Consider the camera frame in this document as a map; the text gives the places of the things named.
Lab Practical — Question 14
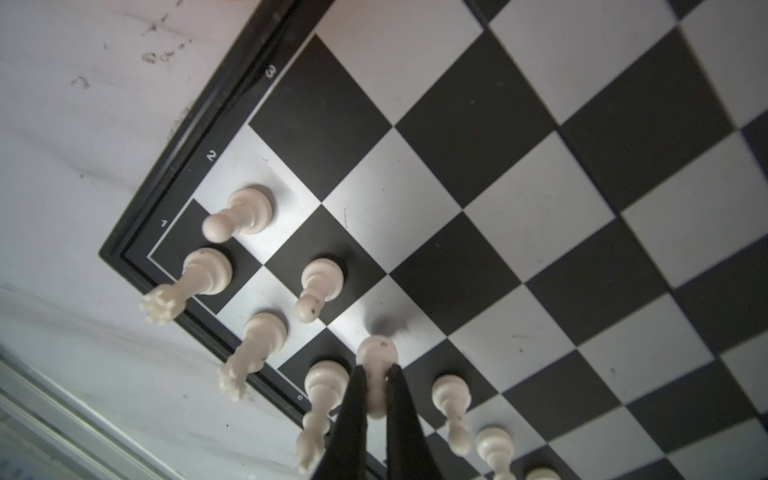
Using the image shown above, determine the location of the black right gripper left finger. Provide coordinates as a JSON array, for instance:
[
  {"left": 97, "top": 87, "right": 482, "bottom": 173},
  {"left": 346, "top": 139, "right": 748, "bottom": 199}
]
[{"left": 311, "top": 365, "right": 367, "bottom": 480}]

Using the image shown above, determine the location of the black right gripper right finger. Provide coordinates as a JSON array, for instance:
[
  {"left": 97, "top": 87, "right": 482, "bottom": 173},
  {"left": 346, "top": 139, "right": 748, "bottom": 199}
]
[{"left": 385, "top": 364, "right": 443, "bottom": 480}]

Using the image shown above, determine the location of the white chess pawn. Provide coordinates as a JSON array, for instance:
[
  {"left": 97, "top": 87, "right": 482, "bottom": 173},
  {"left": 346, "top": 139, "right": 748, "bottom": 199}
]
[
  {"left": 431, "top": 374, "right": 472, "bottom": 457},
  {"left": 202, "top": 187, "right": 273, "bottom": 244},
  {"left": 294, "top": 258, "right": 344, "bottom": 323},
  {"left": 356, "top": 335, "right": 399, "bottom": 419}
]

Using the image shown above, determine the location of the white chess bishop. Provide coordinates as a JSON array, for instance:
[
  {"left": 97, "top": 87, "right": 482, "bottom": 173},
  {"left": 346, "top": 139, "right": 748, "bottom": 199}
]
[{"left": 296, "top": 360, "right": 349, "bottom": 473}]

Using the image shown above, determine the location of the white chess piece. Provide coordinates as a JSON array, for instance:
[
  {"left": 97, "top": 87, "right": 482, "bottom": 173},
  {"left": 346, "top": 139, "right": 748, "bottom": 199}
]
[{"left": 476, "top": 427, "right": 516, "bottom": 480}]

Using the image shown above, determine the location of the white chess knight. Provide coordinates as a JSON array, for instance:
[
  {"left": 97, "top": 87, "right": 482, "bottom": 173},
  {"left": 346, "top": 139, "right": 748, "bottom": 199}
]
[{"left": 218, "top": 311, "right": 288, "bottom": 402}]

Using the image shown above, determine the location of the white chess rook corner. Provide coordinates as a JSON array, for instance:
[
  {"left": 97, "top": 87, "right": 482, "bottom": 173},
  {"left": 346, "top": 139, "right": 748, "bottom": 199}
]
[{"left": 139, "top": 247, "right": 233, "bottom": 325}]

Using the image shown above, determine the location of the black white chessboard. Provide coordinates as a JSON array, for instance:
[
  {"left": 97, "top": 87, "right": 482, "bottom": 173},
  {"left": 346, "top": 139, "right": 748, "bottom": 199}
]
[{"left": 101, "top": 1, "right": 767, "bottom": 479}]

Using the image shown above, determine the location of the aluminium front rail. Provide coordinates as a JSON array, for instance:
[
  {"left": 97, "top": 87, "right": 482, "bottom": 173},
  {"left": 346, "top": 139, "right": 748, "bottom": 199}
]
[{"left": 1, "top": 352, "right": 180, "bottom": 479}]

